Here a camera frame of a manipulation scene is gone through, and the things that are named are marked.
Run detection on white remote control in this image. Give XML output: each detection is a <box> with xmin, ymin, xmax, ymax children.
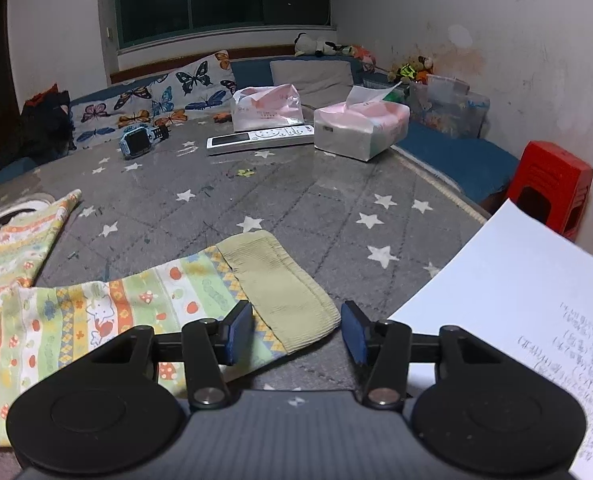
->
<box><xmin>206</xmin><ymin>124</ymin><xmax>316</xmax><ymax>157</ymax></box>

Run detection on dark clothes pile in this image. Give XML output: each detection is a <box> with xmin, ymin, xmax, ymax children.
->
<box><xmin>19</xmin><ymin>84</ymin><xmax>77</xmax><ymax>162</ymax></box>

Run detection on clear plastic storage box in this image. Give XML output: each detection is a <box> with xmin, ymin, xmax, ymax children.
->
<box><xmin>409</xmin><ymin>75</ymin><xmax>491</xmax><ymax>140</ymax></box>

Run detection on grey pillow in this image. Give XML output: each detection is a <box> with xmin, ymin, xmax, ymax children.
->
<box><xmin>270</xmin><ymin>57</ymin><xmax>354</xmax><ymax>107</ymax></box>

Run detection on white round cooktop frame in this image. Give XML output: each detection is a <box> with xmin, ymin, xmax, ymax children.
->
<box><xmin>0</xmin><ymin>191</ymin><xmax>56</xmax><ymax>235</ymax></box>

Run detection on yellow green plush toy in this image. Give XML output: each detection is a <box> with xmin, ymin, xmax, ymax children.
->
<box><xmin>387</xmin><ymin>62</ymin><xmax>419</xmax><ymax>84</ymax></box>

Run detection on red plastic stool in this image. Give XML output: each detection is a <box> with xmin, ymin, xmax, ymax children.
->
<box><xmin>505</xmin><ymin>141</ymin><xmax>593</xmax><ymax>241</ymax></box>

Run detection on orange pink plush toy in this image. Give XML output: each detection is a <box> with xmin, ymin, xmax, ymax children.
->
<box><xmin>350</xmin><ymin>44</ymin><xmax>378</xmax><ymax>74</ymax></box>

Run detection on brown wooden sofa backrest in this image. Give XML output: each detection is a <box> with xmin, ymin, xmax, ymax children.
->
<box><xmin>109</xmin><ymin>45</ymin><xmax>297</xmax><ymax>86</ymax></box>

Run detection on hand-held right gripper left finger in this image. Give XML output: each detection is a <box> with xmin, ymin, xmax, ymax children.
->
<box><xmin>90</xmin><ymin>301</ymin><xmax>254</xmax><ymax>409</ymax></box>

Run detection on pink white tissue pack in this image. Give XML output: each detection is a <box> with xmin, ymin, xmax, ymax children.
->
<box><xmin>313</xmin><ymin>85</ymin><xmax>411</xmax><ymax>162</ymax></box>
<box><xmin>231</xmin><ymin>83</ymin><xmax>304</xmax><ymax>133</ymax></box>

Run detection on white printed paper sheet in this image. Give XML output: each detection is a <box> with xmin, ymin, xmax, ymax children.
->
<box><xmin>386</xmin><ymin>197</ymin><xmax>593</xmax><ymax>480</ymax></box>

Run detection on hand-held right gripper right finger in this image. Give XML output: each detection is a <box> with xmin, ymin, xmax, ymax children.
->
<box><xmin>340</xmin><ymin>301</ymin><xmax>503</xmax><ymax>409</ymax></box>

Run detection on white black plush dog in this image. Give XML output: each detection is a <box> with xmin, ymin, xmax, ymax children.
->
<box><xmin>295</xmin><ymin>32</ymin><xmax>352</xmax><ymax>59</ymax></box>

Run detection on blue sofa bench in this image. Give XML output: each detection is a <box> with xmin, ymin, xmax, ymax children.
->
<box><xmin>0</xmin><ymin>54</ymin><xmax>522</xmax><ymax>207</ymax></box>

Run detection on grey star-print table cover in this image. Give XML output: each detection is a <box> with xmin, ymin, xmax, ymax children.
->
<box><xmin>0</xmin><ymin>110</ymin><xmax>493</xmax><ymax>480</ymax></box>

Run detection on blue children's smartwatch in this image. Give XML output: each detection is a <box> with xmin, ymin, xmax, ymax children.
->
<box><xmin>119</xmin><ymin>124</ymin><xmax>171</xmax><ymax>161</ymax></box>

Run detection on orange tiger plush toy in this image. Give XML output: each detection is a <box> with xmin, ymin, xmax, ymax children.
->
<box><xmin>411</xmin><ymin>56</ymin><xmax>435</xmax><ymax>84</ymax></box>

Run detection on butterfly print pillow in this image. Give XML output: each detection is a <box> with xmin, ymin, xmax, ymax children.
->
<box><xmin>150</xmin><ymin>50</ymin><xmax>238</xmax><ymax>116</ymax></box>
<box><xmin>70</xmin><ymin>85</ymin><xmax>187</xmax><ymax>150</ymax></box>

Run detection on pastel printed children's pants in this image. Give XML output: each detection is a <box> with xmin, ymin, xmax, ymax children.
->
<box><xmin>0</xmin><ymin>189</ymin><xmax>342</xmax><ymax>448</ymax></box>

